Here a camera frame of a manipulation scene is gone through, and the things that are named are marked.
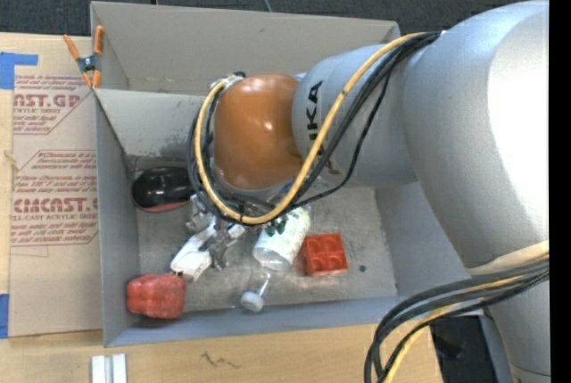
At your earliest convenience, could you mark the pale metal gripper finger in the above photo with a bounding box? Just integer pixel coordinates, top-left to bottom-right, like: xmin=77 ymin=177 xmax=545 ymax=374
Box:
xmin=206 ymin=237 xmax=221 ymax=271
xmin=219 ymin=231 xmax=234 ymax=262

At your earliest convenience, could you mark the white tube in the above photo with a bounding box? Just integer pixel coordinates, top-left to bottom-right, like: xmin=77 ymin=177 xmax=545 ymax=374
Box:
xmin=169 ymin=222 xmax=247 ymax=284

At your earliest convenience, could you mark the black and red computer mouse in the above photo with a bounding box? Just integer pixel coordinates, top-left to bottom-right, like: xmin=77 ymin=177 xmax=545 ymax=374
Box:
xmin=130 ymin=166 xmax=195 ymax=213

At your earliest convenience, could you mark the clear plastic bottle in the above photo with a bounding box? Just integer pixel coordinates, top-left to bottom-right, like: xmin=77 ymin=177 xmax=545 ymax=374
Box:
xmin=240 ymin=205 xmax=312 ymax=313

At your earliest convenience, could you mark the red toy pepper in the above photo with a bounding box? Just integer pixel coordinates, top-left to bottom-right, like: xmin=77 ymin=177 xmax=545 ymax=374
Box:
xmin=125 ymin=273 xmax=187 ymax=321

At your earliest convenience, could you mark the red toy building brick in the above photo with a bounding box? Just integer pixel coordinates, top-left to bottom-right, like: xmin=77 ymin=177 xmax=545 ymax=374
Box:
xmin=298 ymin=232 xmax=350 ymax=278

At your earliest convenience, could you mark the brown cardboard board red print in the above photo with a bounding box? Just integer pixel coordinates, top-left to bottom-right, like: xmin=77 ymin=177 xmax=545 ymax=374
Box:
xmin=0 ymin=31 xmax=106 ymax=340

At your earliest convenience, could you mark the grey metal bin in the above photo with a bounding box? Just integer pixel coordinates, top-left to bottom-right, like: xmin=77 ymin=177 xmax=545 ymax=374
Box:
xmin=88 ymin=0 xmax=488 ymax=349

